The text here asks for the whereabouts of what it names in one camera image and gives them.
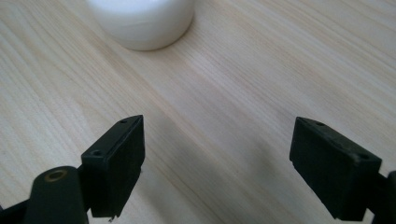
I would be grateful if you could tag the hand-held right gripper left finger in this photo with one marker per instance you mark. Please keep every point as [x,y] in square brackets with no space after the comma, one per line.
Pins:
[115,168]

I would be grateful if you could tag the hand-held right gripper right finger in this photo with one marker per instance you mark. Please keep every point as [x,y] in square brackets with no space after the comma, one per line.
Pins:
[333,168]

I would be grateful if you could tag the white round container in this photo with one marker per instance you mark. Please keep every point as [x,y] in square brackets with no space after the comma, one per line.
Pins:
[141,21]

